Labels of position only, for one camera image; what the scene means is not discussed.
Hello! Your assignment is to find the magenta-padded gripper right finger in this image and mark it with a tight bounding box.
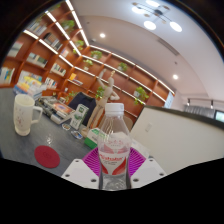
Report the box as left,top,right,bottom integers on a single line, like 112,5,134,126
128,148,167,190

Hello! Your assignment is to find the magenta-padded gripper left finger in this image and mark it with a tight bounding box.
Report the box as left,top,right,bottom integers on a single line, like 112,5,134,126
61,148,101,190

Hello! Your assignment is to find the clear plastic water bottle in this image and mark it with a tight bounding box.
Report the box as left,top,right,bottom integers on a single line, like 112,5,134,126
97,102,133,192

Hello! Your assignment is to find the flat round red coaster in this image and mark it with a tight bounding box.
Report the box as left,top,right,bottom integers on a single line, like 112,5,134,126
34,144,61,169

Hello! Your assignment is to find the green and white box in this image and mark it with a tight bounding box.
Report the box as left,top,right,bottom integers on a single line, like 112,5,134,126
83,127,107,150

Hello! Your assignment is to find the white counter with dark top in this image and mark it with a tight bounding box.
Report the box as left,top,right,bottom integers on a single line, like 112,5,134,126
129,105,224,176

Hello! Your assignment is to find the beige chair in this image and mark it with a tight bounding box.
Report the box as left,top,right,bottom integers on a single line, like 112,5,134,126
123,114,135,133

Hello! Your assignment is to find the green and white carton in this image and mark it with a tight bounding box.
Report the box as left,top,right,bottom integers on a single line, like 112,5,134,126
69,103,90,130

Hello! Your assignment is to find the white ceramic mug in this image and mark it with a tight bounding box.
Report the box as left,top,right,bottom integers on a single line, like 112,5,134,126
13,93,44,137

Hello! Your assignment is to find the wooden artist mannequin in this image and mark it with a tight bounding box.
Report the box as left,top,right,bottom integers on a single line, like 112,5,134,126
87,68,120,131

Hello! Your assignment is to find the colourful book stack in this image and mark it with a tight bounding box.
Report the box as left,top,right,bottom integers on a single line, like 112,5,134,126
13,75,48,101

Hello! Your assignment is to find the wooden shelf unit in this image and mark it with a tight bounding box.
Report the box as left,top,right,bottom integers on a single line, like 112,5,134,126
0,0,176,121

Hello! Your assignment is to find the ceiling air vent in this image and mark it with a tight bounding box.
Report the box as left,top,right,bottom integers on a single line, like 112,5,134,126
156,38,181,56

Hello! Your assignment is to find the multi-bulb ceiling lamp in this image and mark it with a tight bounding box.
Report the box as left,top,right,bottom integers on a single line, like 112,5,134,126
130,0,184,33

